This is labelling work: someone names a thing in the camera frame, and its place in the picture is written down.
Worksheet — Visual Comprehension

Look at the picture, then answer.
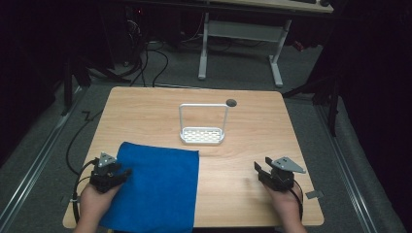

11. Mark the grey tape piece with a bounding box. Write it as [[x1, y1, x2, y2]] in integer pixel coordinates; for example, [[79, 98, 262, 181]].
[[305, 189, 325, 200]]

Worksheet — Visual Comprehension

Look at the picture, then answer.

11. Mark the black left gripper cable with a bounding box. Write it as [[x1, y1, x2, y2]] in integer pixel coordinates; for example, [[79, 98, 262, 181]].
[[65, 110, 104, 225]]

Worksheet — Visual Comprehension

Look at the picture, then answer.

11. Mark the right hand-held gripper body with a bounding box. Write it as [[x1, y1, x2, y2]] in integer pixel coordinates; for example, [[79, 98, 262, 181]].
[[257, 156, 307, 192]]

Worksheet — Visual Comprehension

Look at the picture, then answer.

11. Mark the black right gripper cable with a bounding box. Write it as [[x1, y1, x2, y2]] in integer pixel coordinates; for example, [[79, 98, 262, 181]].
[[289, 181, 305, 221]]

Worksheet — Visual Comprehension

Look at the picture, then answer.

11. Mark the person's right hand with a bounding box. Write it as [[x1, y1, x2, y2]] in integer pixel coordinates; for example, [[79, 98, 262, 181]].
[[264, 183, 303, 226]]

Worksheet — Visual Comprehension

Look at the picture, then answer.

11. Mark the bundle of black floor cables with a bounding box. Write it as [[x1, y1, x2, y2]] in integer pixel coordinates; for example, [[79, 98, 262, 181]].
[[124, 13, 171, 88]]

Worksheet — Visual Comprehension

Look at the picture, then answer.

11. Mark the aluminium floor rail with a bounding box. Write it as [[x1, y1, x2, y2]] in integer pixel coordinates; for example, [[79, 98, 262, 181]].
[[315, 105, 380, 233], [0, 86, 86, 227]]

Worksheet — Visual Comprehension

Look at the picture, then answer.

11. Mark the blue cloth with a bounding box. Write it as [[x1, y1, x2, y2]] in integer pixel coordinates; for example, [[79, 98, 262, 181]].
[[98, 141, 200, 233]]

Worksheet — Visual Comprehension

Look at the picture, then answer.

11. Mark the white metal frame desk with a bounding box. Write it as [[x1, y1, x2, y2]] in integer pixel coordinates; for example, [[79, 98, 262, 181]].
[[197, 0, 334, 89]]

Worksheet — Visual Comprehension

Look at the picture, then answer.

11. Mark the white rack with handle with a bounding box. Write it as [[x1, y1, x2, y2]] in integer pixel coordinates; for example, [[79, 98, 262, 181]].
[[178, 103, 229, 146]]

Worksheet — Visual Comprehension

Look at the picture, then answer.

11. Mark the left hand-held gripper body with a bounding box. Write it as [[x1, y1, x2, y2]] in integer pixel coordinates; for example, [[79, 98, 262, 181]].
[[89, 151, 121, 194]]

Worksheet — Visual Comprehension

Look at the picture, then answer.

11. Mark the black stand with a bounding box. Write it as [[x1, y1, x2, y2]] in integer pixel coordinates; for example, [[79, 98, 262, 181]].
[[59, 51, 130, 117], [282, 72, 341, 138]]

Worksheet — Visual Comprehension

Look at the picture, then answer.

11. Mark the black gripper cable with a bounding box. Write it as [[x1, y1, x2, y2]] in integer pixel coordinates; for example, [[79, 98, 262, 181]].
[[289, 181, 305, 221], [65, 110, 104, 225]]

